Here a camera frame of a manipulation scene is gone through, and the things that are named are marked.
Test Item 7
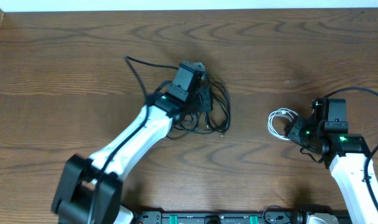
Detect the left camera black cable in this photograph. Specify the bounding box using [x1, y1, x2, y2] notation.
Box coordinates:
[86, 55, 180, 224]

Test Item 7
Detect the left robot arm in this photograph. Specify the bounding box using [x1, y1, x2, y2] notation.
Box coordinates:
[51, 61, 208, 224]

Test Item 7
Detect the right camera black cable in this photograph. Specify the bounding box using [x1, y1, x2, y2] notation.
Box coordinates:
[322, 86, 378, 224]

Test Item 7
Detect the black usb cable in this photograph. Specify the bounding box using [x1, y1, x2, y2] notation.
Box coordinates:
[165, 72, 231, 140]

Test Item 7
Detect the camera black cable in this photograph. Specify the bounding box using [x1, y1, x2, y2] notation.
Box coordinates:
[322, 86, 378, 224]
[86, 55, 180, 224]

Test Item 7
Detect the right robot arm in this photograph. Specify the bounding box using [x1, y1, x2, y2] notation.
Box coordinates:
[285, 98, 378, 223]

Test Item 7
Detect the white usb cable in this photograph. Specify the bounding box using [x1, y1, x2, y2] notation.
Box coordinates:
[267, 107, 299, 141]

